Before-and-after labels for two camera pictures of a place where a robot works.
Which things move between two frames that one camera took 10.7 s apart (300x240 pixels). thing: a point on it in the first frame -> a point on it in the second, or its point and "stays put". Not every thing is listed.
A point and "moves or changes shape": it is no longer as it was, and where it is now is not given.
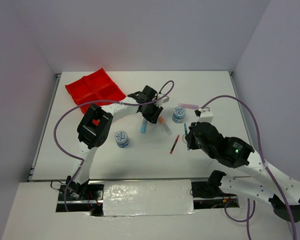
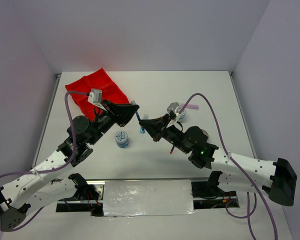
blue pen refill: (186, 133) moves or changes shape
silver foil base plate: (147, 197) stays put
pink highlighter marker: (188, 105) stays put
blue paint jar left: (121, 138) stays put
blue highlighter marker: (144, 126) stays put
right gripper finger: (189, 138) -> (153, 128)
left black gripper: (153, 117) -> (120, 113)
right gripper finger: (193, 128) -> (154, 124)
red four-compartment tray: (98, 85) stays put
